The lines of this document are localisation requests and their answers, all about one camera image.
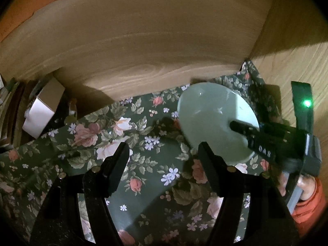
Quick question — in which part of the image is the small shiny object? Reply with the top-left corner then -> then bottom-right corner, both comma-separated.
64,98 -> 79,125

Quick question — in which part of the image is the dark floral tablecloth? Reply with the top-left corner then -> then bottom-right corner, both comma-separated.
0,60 -> 295,246

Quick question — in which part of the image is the small white box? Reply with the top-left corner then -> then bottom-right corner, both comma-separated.
22,78 -> 66,139

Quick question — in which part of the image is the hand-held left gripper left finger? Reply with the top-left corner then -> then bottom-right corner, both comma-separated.
30,141 -> 130,246

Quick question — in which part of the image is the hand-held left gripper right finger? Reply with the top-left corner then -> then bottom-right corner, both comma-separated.
198,141 -> 300,246

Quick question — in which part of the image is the pale green plate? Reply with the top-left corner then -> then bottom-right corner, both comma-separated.
177,82 -> 260,165

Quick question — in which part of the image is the person's right forearm orange sleeve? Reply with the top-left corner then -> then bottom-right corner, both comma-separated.
291,178 -> 327,233

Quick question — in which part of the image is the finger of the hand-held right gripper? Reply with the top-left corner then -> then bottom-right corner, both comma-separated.
229,120 -> 259,144
259,123 -> 305,134

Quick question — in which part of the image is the person's right hand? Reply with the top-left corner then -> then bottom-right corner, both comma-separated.
278,172 -> 317,201

